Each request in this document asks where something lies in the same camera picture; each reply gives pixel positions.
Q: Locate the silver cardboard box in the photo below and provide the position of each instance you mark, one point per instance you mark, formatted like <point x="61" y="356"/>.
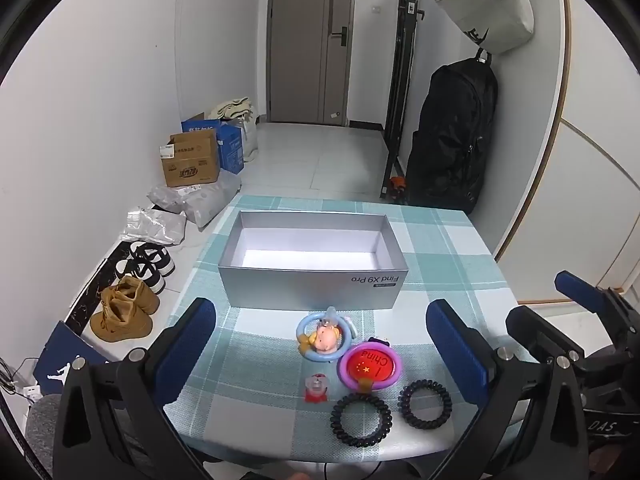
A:
<point x="310" y="280"/>

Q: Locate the brown cardboard box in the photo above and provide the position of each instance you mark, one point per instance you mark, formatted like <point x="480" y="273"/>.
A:
<point x="192" y="162"/>

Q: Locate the white hanging bag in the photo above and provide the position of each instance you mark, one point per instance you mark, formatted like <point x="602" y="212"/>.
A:
<point x="487" y="5"/>

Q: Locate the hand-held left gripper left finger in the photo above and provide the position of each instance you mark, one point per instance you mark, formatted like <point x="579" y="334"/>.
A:
<point x="185" y="345"/>

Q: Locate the white cabinet gold trim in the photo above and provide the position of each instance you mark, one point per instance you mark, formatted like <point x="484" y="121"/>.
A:
<point x="590" y="185"/>

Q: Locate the blue cardboard box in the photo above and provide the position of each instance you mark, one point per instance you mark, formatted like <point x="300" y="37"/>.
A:
<point x="231" y="152"/>

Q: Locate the black and white sneaker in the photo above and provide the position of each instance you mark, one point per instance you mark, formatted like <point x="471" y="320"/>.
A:
<point x="140" y="275"/>
<point x="155" y="257"/>

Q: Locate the white tote bag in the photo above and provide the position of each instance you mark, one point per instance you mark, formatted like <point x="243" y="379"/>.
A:
<point x="247" y="132"/>

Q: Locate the black backpack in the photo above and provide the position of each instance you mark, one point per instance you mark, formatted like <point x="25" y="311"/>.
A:
<point x="450" y="135"/>

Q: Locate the white power strip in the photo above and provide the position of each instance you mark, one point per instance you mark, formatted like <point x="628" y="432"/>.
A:
<point x="31" y="391"/>

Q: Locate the grey plastic parcel bags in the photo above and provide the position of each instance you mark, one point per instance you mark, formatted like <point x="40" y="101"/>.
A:
<point x="205" y="200"/>

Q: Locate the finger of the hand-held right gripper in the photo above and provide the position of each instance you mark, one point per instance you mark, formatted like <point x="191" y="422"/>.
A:
<point x="575" y="287"/>
<point x="542" y="332"/>

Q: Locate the white plastic parcel bag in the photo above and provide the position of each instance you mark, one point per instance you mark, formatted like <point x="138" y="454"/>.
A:
<point x="155" y="227"/>

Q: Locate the teal checked tablecloth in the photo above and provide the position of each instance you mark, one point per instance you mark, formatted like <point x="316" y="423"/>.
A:
<point x="260" y="375"/>

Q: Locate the tan suede boot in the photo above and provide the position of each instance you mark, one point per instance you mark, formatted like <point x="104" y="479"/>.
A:
<point x="137" y="295"/>
<point x="117" y="325"/>

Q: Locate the black marbled board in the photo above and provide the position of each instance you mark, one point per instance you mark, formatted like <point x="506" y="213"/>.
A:
<point x="92" y="290"/>

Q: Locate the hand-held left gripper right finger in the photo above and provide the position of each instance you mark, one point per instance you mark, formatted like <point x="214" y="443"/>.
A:
<point x="457" y="350"/>

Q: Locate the orange and black tool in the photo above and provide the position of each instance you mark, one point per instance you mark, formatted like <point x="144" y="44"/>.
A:
<point x="398" y="186"/>

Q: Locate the dark blue shoe box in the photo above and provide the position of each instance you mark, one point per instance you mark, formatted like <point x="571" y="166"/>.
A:
<point x="65" y="355"/>

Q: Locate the grey door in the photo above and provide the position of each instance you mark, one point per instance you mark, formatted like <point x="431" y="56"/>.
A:
<point x="300" y="50"/>

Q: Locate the black folded stand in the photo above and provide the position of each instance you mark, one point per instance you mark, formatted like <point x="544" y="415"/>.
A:
<point x="402" y="85"/>

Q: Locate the small red charm hair clip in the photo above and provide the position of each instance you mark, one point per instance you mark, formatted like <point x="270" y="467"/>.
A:
<point x="316" y="389"/>

